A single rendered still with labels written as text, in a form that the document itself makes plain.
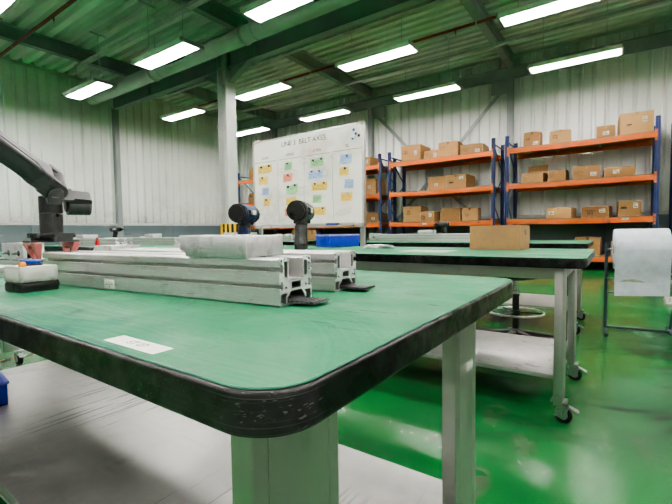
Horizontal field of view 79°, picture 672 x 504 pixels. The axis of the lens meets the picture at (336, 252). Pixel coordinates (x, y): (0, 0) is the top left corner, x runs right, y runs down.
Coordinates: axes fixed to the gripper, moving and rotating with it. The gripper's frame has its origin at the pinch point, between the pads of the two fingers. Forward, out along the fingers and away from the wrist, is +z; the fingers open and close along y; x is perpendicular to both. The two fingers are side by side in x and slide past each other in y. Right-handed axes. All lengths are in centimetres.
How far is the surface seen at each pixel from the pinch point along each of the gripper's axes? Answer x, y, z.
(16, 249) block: 94, 29, -2
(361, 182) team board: 46, 292, -56
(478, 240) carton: -79, 203, -2
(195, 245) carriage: -65, -5, -6
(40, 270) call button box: -21.2, -12.7, -0.3
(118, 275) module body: -37.2, -3.7, 1.1
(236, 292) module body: -75, -5, 3
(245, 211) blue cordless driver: -44, 33, -15
